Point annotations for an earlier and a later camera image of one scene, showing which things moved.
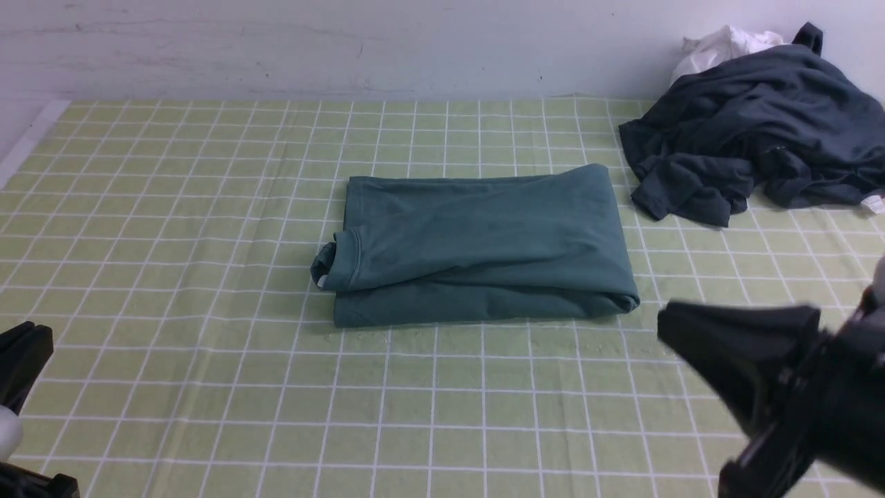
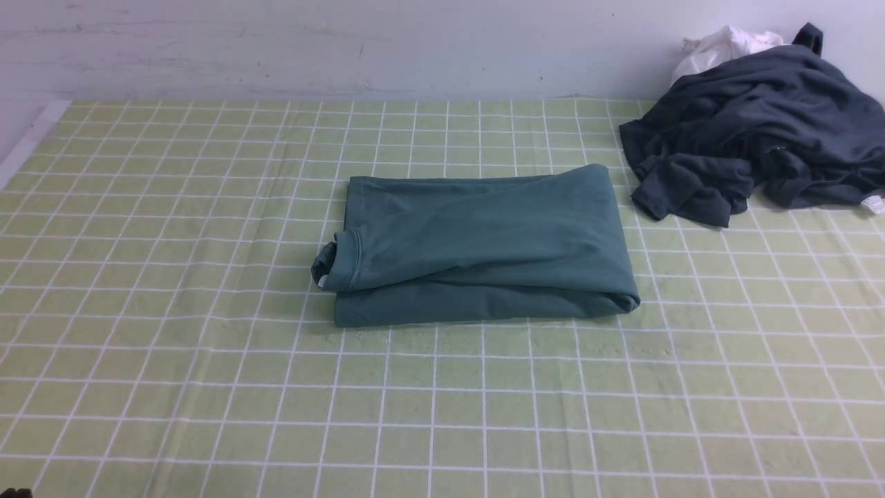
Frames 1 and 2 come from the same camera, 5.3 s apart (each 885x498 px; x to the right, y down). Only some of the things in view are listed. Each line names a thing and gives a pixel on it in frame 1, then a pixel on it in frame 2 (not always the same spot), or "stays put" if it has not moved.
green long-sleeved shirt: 464,248 stays put
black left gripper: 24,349 to 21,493
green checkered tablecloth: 169,247 stays put
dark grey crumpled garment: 785,121 stays put
